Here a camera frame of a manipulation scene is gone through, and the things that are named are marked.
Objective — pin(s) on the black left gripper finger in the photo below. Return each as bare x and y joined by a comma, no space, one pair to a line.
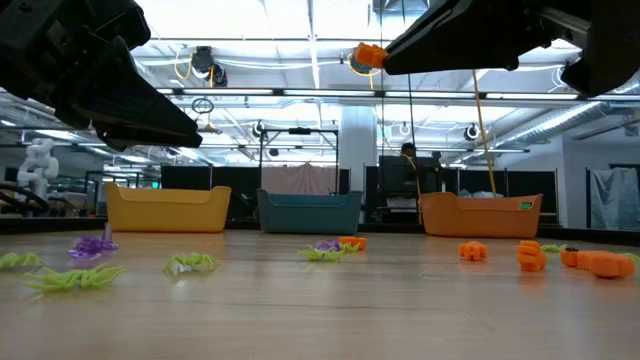
135,95
150,140

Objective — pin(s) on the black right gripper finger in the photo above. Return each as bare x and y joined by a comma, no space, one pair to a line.
465,35

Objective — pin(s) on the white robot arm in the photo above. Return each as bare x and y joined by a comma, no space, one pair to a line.
37,167

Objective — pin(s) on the yellow plastic bin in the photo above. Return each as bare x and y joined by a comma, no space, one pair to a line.
165,210

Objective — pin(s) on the black partition panel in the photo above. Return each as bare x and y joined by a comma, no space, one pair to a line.
240,190
525,182

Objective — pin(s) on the person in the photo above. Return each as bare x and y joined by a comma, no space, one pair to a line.
408,150

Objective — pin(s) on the pink cloth backdrop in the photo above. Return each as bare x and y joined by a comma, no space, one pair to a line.
300,180

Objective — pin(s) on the grey cover sheet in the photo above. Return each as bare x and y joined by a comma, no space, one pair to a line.
616,197

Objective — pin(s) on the teal plastic bin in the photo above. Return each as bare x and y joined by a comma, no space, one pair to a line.
310,215

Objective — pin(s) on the orange plastic bin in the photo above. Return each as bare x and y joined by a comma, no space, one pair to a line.
480,217

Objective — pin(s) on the black workstation frame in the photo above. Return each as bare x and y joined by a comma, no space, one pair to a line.
299,131

